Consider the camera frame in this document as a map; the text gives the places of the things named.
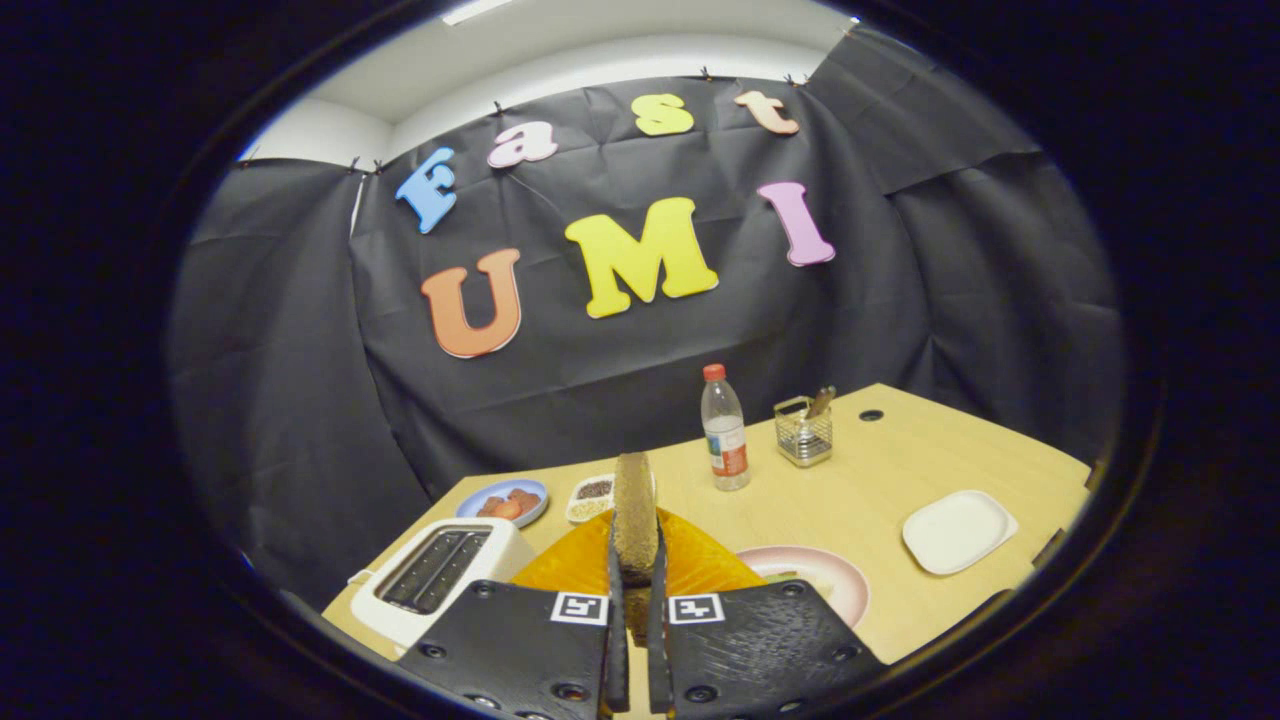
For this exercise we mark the ceiling light panel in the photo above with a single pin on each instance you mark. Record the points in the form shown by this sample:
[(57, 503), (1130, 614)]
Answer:
[(475, 10)]

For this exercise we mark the small blue plate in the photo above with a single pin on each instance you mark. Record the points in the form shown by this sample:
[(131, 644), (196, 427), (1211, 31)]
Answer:
[(480, 497)]

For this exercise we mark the white square plate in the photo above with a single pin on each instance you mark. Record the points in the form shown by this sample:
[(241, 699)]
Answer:
[(958, 530)]

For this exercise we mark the red sausage pieces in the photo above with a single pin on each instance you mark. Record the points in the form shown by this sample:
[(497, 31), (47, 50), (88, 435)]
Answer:
[(510, 503)]

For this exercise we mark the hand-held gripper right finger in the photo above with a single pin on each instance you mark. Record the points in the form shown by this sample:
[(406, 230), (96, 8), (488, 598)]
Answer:
[(760, 650)]

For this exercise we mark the clear red-capped water bottle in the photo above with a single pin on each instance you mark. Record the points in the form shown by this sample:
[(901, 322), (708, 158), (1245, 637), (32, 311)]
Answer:
[(725, 435)]

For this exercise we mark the white toaster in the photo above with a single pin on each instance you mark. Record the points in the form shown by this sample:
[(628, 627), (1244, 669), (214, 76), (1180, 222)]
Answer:
[(500, 545)]

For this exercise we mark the metal mesh utensil holder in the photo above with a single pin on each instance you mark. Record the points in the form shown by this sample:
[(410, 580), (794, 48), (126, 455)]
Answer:
[(803, 438)]

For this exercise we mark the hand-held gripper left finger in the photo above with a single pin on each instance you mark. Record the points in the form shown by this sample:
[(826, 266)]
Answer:
[(510, 650)]

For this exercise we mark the pink round plate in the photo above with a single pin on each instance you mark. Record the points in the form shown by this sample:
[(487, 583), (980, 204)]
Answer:
[(850, 590)]

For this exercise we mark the white divided condiment dish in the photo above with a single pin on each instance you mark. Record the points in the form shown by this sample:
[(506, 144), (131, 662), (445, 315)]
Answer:
[(592, 497)]

